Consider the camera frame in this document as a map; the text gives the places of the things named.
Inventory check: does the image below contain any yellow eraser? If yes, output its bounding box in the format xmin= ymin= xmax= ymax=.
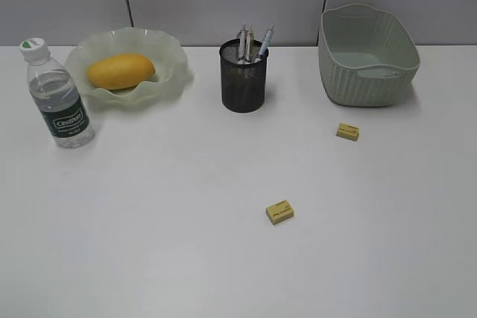
xmin=265 ymin=200 xmax=294 ymax=225
xmin=336 ymin=123 xmax=359 ymax=141

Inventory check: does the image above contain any white grey ballpoint pen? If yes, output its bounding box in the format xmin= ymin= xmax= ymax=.
xmin=244 ymin=24 xmax=254 ymax=63

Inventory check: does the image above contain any blue grey ballpoint pen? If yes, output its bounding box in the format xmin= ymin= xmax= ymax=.
xmin=254 ymin=25 xmax=274 ymax=63

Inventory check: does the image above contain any green beige ballpoint pen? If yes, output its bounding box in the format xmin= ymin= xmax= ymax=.
xmin=237 ymin=25 xmax=247 ymax=65

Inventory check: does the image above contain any yellow mango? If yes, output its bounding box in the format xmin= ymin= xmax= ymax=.
xmin=87 ymin=54 xmax=156 ymax=90

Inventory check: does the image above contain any clear plastic water bottle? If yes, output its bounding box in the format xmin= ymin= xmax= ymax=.
xmin=19 ymin=37 xmax=95 ymax=148

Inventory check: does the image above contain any black mesh pen holder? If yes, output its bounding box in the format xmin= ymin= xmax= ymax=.
xmin=219 ymin=39 xmax=269 ymax=113

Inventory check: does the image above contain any frosted green wavy plate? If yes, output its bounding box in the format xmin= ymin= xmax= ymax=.
xmin=65 ymin=27 xmax=193 ymax=106

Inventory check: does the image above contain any green woven plastic basket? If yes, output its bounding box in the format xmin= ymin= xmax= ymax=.
xmin=318 ymin=4 xmax=420 ymax=107

